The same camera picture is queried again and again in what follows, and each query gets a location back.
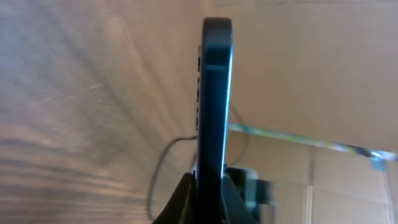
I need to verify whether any black USB charging cable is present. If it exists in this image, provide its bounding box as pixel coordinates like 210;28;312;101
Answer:
146;102;250;222

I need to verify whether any blue Galaxy smartphone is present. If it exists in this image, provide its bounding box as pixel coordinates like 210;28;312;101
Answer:
195;17;233;223

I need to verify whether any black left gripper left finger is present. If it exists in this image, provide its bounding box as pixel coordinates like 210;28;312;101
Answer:
152;173;196;224

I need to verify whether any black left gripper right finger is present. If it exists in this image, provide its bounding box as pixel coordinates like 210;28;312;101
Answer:
222;172;259;224

